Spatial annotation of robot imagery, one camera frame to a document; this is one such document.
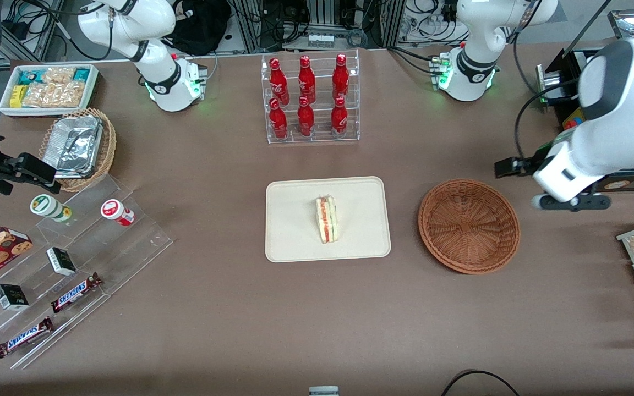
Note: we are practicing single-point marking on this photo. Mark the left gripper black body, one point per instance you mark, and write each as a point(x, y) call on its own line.
point(539, 159)

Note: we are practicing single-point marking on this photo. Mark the triangular sandwich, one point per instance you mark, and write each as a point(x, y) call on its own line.
point(328, 220)

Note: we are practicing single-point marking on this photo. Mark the left white Franka arm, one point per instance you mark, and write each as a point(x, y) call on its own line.
point(625, 110)

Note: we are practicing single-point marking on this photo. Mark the right white Franka arm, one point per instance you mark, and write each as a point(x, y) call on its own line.
point(168, 82)

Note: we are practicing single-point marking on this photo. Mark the brown round wicker basket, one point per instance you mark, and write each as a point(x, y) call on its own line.
point(468, 225)

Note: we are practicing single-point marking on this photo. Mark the light wicker basket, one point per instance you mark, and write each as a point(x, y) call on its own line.
point(107, 148)

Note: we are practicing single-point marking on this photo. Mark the cream rectangular tray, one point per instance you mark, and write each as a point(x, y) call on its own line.
point(295, 220)

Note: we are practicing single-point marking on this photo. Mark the green lidded snack cup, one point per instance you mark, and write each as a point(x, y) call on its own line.
point(43, 204)

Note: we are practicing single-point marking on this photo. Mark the silver foil wrapped pack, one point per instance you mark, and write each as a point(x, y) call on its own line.
point(72, 146)

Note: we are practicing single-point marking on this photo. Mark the white plastic snack bin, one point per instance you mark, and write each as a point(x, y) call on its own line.
point(47, 111)

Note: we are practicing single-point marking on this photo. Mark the yellow snack pack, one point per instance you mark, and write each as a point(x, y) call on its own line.
point(17, 96)

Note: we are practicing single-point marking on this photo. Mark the black food warmer machine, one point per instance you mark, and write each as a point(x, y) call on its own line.
point(549, 82)

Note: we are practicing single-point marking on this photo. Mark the clear cracker bag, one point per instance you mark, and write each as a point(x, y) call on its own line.
point(58, 75)
point(53, 94)

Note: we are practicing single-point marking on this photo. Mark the red lidded snack cup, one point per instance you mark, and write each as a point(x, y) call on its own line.
point(112, 210)

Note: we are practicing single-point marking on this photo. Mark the teal snack pack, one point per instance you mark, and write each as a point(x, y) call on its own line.
point(81, 75)
point(29, 77)

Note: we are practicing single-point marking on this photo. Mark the small black carton box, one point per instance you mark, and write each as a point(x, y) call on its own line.
point(11, 297)
point(61, 261)

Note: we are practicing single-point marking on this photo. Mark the clear acrylic stepped shelf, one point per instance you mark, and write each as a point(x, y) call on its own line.
point(130, 247)

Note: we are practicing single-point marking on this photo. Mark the Snickers chocolate bar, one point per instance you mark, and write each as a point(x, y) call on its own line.
point(24, 336)
point(75, 292)

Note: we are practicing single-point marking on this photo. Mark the red cola bottle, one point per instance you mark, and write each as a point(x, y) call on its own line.
point(305, 118)
point(306, 80)
point(340, 77)
point(277, 80)
point(339, 118)
point(278, 121)

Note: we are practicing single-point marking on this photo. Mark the clear acrylic bottle rack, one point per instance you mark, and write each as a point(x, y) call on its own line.
point(322, 137)

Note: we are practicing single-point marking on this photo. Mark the black cloth bag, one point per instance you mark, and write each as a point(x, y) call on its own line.
point(201, 25)

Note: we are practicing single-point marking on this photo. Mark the white power strip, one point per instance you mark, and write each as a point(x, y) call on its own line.
point(321, 40)

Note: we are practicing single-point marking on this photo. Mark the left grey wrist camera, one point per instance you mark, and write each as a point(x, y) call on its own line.
point(575, 202)

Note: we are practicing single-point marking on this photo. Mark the grey camera mount block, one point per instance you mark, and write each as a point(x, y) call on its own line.
point(323, 391)

